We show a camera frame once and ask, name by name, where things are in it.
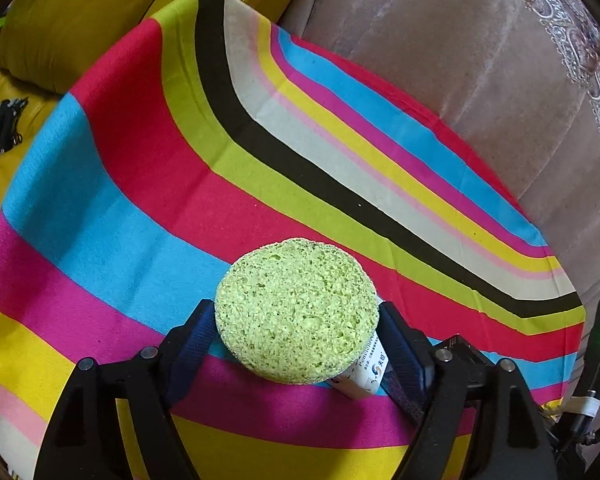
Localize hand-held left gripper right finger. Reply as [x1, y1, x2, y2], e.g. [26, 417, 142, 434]
[377, 301, 556, 480]

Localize colourful striped cloth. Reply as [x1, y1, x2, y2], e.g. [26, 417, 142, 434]
[0, 0, 586, 480]

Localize small white blue box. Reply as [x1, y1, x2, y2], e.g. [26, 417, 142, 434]
[330, 300, 396, 401]

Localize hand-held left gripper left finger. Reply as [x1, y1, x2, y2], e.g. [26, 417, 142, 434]
[32, 299, 218, 480]

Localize black cables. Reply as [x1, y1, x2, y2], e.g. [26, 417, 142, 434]
[0, 97, 30, 150]

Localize green sponge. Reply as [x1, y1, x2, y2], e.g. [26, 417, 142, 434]
[214, 239, 381, 386]

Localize yellow leather cushion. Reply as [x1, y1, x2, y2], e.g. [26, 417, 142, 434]
[0, 0, 313, 96]

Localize lace sofa cover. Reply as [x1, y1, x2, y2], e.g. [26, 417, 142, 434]
[467, 0, 600, 163]

